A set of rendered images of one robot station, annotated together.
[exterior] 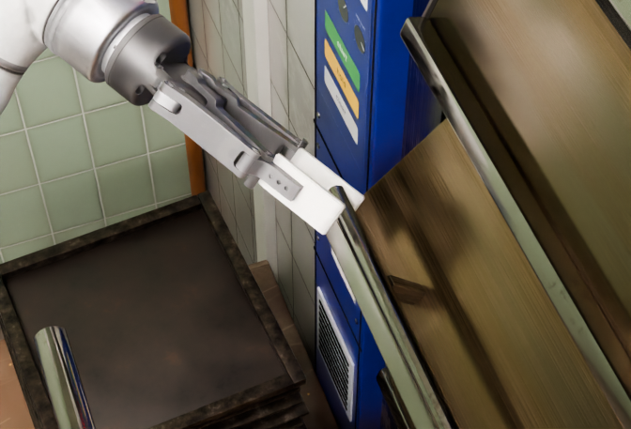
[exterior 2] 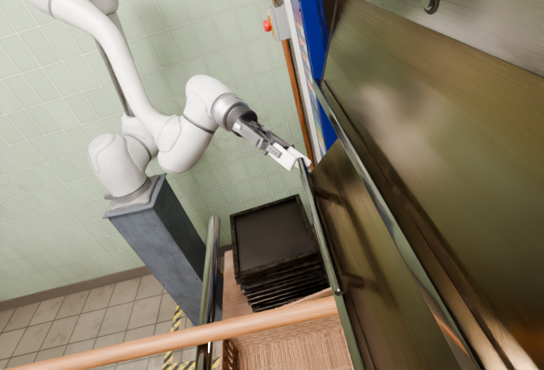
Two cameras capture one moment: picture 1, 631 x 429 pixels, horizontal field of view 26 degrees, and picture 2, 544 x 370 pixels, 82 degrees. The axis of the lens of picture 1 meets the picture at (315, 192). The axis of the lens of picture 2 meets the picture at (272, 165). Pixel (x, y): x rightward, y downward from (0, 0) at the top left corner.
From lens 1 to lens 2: 56 cm
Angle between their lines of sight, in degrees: 25
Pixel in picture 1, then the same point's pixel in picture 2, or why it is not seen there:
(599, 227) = (371, 119)
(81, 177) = not seen: hidden behind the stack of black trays
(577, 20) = (360, 31)
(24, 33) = (206, 116)
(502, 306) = (357, 193)
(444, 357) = (335, 218)
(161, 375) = (273, 248)
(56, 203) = not seen: hidden behind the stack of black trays
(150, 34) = (239, 109)
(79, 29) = (218, 110)
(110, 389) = (257, 251)
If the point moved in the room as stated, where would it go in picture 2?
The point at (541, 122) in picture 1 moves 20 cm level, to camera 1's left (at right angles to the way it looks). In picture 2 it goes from (351, 88) to (230, 103)
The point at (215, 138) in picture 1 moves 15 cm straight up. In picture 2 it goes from (251, 136) to (228, 70)
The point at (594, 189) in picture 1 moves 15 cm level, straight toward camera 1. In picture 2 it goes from (369, 101) to (316, 175)
